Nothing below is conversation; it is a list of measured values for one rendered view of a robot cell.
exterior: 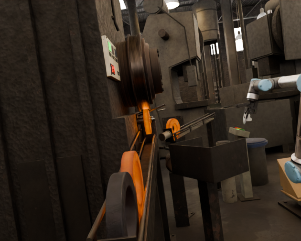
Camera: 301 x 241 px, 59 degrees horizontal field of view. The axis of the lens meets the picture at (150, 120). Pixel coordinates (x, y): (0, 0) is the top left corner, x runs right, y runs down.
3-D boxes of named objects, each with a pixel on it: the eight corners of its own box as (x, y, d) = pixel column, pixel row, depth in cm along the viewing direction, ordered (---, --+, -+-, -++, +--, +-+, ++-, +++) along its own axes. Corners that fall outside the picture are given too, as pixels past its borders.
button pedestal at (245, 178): (242, 202, 222) (233, 129, 219) (234, 193, 246) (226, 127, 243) (261, 200, 221) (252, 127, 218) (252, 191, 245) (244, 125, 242)
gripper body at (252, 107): (256, 115, 218) (259, 100, 217) (245, 113, 218) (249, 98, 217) (252, 115, 225) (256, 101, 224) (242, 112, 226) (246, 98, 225)
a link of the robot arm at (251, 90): (254, 77, 214) (249, 78, 224) (251, 93, 215) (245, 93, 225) (265, 80, 215) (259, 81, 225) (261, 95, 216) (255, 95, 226)
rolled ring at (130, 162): (145, 227, 77) (134, 228, 77) (143, 172, 89) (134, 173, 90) (132, 198, 63) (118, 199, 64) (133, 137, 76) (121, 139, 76)
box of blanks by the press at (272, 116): (230, 163, 356) (223, 106, 352) (205, 154, 437) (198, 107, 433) (296, 150, 377) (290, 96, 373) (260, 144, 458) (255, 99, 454)
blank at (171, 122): (172, 142, 210) (175, 142, 208) (163, 128, 202) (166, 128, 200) (178, 128, 219) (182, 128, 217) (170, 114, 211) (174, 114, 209)
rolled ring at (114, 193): (130, 160, 65) (117, 161, 66) (117, 195, 47) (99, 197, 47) (141, 228, 69) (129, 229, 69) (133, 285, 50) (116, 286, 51)
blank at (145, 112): (144, 126, 155) (149, 125, 155) (142, 104, 163) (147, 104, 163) (147, 138, 168) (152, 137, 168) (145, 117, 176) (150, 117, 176)
